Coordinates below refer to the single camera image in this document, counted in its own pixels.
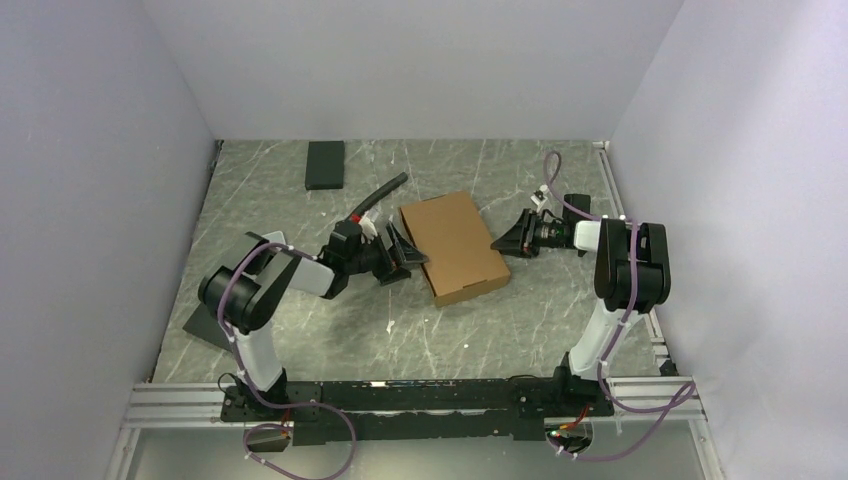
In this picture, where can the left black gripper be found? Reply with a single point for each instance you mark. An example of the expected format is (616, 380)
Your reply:
(402, 251)

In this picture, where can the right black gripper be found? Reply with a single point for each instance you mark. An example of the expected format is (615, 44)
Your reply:
(514, 243)

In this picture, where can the brown cardboard box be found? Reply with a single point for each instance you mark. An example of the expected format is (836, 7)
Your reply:
(450, 231)

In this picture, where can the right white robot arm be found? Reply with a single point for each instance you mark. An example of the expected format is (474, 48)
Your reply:
(632, 275)

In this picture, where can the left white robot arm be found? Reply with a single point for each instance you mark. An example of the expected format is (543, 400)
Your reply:
(238, 298)

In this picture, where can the black rectangular box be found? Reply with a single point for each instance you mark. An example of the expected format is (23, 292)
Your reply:
(325, 165)

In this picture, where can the black flat block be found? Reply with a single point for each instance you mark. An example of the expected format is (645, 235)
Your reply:
(203, 325)

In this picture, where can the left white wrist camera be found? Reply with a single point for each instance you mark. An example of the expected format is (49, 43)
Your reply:
(368, 223)

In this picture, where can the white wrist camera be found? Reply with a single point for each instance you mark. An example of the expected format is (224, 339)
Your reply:
(540, 198)
(368, 223)

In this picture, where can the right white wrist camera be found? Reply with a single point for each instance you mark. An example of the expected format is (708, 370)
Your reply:
(540, 198)

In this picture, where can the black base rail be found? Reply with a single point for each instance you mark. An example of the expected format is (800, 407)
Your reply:
(521, 407)

